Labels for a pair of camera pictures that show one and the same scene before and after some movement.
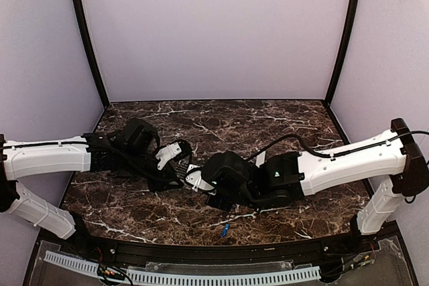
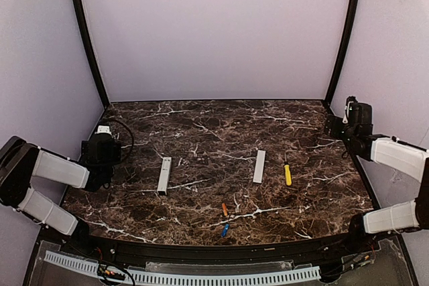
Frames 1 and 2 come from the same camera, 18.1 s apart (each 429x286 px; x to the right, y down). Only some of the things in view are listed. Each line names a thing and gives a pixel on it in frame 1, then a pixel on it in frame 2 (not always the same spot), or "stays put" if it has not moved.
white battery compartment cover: x=260 y=159 stays put
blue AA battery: x=224 y=230 stays put
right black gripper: x=221 y=202 → x=334 y=125
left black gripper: x=179 y=170 → x=84 y=149
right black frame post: x=353 y=7 stays put
